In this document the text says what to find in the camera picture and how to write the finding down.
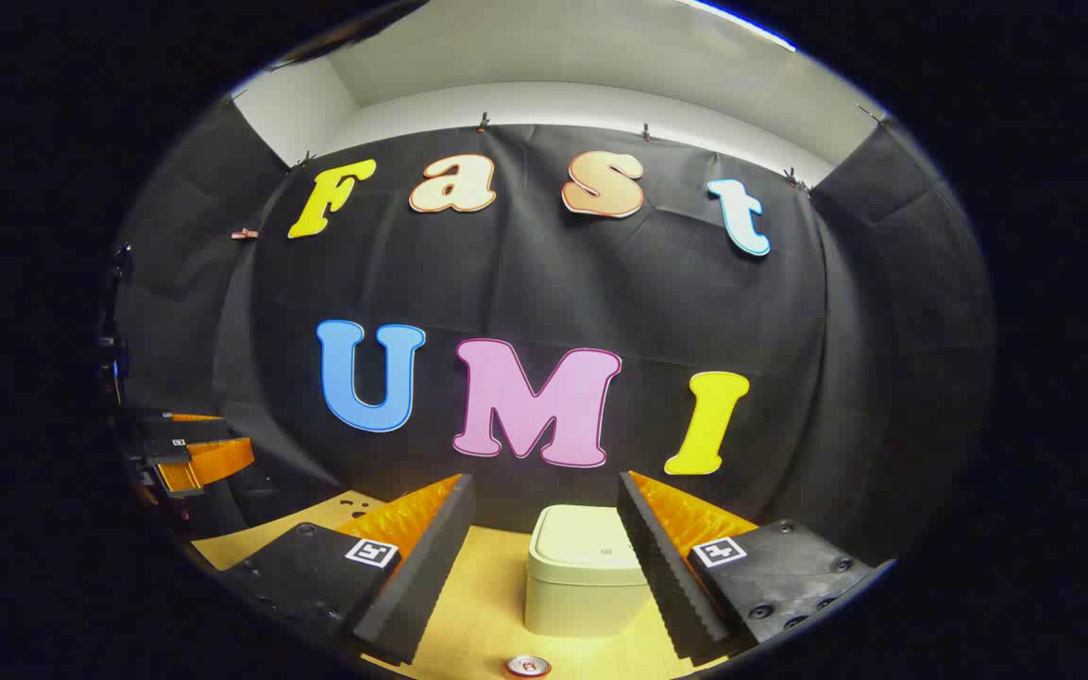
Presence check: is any wooden desktop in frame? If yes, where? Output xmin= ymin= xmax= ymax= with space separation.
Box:
xmin=190 ymin=489 xmax=734 ymax=680

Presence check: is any black backdrop cloth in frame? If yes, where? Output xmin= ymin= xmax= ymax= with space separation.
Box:
xmin=114 ymin=94 xmax=994 ymax=568

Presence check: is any pale green desktop garbage bin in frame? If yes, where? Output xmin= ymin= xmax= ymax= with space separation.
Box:
xmin=523 ymin=503 xmax=651 ymax=638

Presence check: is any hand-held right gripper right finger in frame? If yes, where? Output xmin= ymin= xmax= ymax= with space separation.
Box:
xmin=617 ymin=469 xmax=896 ymax=663

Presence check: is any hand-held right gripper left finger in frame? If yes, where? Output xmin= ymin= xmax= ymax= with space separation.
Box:
xmin=213 ymin=472 xmax=477 ymax=667

